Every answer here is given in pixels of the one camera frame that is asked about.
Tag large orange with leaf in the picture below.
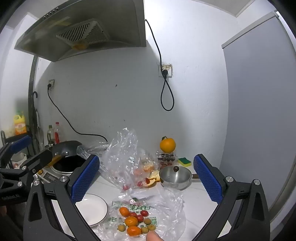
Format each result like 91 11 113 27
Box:
159 136 176 153

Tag yellow longan fruit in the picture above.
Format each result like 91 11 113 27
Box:
141 227 149 234
147 224 156 231
143 218 152 225
117 225 126 232

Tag yellow detergent bottle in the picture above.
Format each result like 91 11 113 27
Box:
13 111 27 136

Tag printed plastic bag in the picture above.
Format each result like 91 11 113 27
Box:
95 186 186 240

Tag black umbrella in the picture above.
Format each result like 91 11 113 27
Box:
30 91 41 153

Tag small steel saucepan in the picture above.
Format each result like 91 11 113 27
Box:
159 166 199 190

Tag red cap sauce bottle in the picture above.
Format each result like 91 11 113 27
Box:
54 122 62 144

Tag left wall socket cable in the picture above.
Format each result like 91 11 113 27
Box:
47 79 109 143

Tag orange peel scraps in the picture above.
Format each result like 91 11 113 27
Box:
137 163 160 188

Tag white round plate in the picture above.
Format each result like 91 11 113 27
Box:
75 194 108 227

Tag black wire rack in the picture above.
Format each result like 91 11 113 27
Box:
1 133 30 168

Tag steel induction cooker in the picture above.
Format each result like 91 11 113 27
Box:
34 155 85 183

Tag black wok with wooden handle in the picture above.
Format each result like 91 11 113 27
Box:
46 141 85 172

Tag dark oil bottle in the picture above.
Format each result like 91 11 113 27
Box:
47 125 55 146

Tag clear plastic bag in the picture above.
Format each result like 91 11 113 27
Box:
76 128 159 191

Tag clear box of dates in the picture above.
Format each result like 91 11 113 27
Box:
156 150 178 166

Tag red tomato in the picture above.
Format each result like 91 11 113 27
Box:
140 210 149 217
137 214 144 222
129 212 137 217

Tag range hood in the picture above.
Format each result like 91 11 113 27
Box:
15 1 146 62

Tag mandarin orange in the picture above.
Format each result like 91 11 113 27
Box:
126 226 142 237
125 216 138 227
119 206 130 217

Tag right wall socket cable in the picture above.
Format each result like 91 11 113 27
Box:
144 19 175 112

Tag yellow green sponge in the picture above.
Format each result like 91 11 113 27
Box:
178 158 192 167

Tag person fingertip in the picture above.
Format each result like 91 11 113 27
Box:
146 231 164 241

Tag wall socket cable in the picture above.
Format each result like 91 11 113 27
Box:
144 19 175 112
47 79 109 143

